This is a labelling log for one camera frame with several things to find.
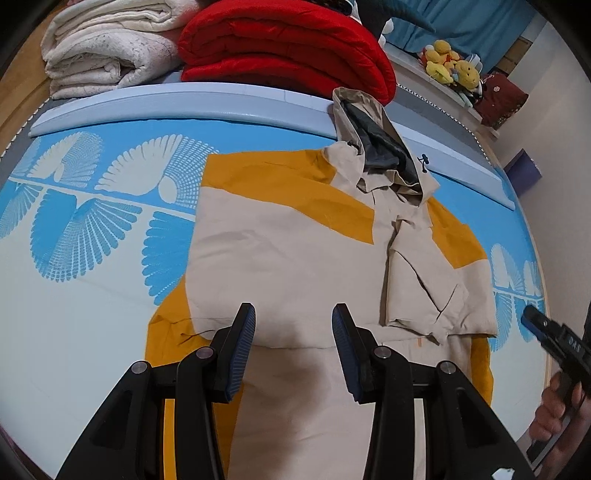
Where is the yellow plush toy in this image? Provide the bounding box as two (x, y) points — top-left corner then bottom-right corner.
(419, 40), (462, 85)
(450, 59), (482, 89)

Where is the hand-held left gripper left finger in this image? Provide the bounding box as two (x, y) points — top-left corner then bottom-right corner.
(58, 302), (257, 480)

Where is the purple box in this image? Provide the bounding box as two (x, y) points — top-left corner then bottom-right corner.
(505, 148), (544, 197)

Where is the blue patterned bed sheet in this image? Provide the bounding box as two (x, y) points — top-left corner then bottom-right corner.
(0, 117), (549, 480)

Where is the red folded blanket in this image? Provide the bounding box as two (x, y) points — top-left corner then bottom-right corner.
(178, 0), (398, 108)

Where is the blue curtain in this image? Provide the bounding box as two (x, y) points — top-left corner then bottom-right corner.
(388, 0), (540, 64)

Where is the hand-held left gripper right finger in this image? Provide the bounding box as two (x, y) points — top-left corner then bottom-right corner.
(331, 303), (536, 480)

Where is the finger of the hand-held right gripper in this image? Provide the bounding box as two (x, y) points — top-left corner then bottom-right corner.
(521, 305), (562, 349)

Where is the teal garment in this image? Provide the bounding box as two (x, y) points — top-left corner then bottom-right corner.
(355, 0), (437, 37)

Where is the white folded blanket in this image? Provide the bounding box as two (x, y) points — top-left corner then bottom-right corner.
(41, 0), (201, 100)

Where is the beige and yellow hooded jacket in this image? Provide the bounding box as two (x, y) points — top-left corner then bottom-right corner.
(145, 87), (500, 480)

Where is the person's right hand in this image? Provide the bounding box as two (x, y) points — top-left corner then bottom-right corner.
(529, 374), (591, 455)

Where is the light blue long bolster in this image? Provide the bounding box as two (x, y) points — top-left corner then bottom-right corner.
(28, 83), (515, 211)

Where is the white window sill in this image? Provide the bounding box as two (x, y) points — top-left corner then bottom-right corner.
(382, 41), (503, 140)

